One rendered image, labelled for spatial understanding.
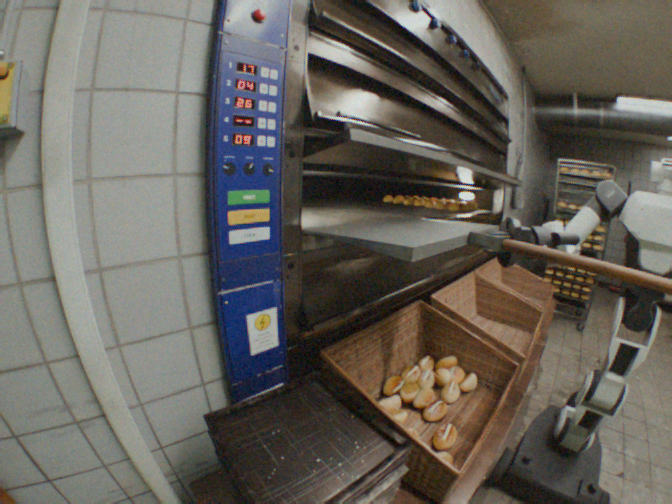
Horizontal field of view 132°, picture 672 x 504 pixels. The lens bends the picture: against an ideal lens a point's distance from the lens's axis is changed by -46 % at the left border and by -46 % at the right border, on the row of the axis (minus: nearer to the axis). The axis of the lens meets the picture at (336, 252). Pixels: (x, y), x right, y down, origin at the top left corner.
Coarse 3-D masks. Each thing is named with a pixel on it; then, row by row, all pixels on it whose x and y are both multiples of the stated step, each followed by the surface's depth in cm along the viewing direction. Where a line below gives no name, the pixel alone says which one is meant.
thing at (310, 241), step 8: (440, 216) 124; (448, 216) 127; (456, 216) 129; (464, 216) 133; (472, 216) 141; (480, 216) 151; (488, 216) 162; (496, 216) 176; (304, 232) 70; (304, 240) 67; (312, 240) 68; (320, 240) 70; (328, 240) 72; (336, 240) 74; (304, 248) 67; (312, 248) 69
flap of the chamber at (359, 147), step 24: (312, 144) 59; (336, 144) 53; (360, 144) 54; (384, 144) 57; (408, 144) 64; (384, 168) 85; (408, 168) 87; (432, 168) 89; (456, 168) 90; (480, 168) 100
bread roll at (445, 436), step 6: (444, 426) 69; (450, 426) 68; (438, 432) 68; (444, 432) 66; (450, 432) 66; (438, 438) 66; (444, 438) 65; (450, 438) 65; (438, 444) 65; (444, 444) 64; (450, 444) 64
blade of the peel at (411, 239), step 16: (336, 224) 82; (352, 224) 83; (368, 224) 85; (384, 224) 86; (400, 224) 88; (416, 224) 90; (432, 224) 92; (448, 224) 95; (464, 224) 92; (480, 224) 87; (352, 240) 59; (368, 240) 55; (384, 240) 63; (400, 240) 64; (416, 240) 65; (432, 240) 66; (448, 240) 57; (464, 240) 63; (400, 256) 50; (416, 256) 49
